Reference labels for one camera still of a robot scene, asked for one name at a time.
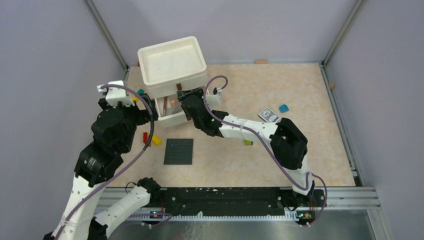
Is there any brown eyeshadow palette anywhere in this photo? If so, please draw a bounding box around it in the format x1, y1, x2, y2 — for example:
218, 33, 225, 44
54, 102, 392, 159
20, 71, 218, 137
169, 99, 181, 108

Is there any white drawer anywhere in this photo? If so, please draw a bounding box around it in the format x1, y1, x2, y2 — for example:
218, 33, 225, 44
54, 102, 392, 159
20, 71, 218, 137
155, 94, 190, 128

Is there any white drawer organizer cabinet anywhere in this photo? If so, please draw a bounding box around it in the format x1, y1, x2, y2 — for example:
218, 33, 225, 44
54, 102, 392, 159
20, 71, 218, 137
137, 36, 208, 99

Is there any green blue toy brick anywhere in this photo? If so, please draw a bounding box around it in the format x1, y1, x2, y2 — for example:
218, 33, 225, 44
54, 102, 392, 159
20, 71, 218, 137
244, 140, 254, 146

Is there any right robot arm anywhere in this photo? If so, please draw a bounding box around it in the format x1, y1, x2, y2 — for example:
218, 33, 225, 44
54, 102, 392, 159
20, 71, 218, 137
177, 87, 314, 206

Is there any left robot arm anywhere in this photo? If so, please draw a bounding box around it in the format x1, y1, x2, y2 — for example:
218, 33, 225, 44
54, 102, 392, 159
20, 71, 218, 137
44, 80, 161, 240

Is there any red owl toy block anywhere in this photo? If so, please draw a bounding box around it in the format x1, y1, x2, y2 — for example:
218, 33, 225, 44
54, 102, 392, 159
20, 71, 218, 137
142, 132, 151, 147

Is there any yellow toy block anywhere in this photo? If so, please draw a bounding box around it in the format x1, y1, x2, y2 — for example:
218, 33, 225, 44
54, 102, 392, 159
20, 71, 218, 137
151, 135, 163, 146

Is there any dark grey studded baseplate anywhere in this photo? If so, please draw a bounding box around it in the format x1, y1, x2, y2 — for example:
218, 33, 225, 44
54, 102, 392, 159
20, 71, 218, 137
163, 138, 194, 165

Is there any blue playing card box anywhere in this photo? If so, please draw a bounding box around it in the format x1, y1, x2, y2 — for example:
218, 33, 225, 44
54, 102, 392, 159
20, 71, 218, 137
258, 107, 281, 123

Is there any small blue toy block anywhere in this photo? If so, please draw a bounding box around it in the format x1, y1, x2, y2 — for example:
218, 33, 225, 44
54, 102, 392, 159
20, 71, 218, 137
278, 104, 290, 113

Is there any wooden block at wall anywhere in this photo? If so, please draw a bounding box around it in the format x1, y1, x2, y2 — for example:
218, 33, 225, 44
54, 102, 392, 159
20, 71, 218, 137
254, 59, 269, 65

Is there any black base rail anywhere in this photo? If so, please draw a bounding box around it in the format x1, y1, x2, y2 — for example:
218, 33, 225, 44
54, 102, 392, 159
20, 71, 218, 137
148, 187, 325, 217

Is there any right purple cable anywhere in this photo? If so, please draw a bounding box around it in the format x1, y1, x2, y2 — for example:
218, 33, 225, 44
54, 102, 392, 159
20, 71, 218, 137
202, 75, 328, 226

